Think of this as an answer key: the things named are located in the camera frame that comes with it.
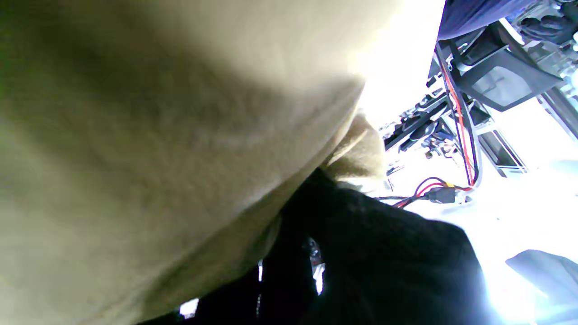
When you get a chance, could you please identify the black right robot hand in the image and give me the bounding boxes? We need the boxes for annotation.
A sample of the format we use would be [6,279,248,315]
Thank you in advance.
[140,167,494,325]

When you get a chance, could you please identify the brown pillowcase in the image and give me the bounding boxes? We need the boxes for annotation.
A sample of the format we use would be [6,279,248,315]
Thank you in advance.
[0,0,403,325]

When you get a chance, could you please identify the blue cloth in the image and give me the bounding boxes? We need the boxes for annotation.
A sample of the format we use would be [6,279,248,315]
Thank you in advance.
[437,0,539,41]

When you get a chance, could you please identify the red black left arm cable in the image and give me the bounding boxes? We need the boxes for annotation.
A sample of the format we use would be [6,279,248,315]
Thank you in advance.
[375,177,473,209]

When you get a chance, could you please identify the black metal stand frame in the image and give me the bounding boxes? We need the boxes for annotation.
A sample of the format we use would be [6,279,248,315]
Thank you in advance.
[384,18,578,177]

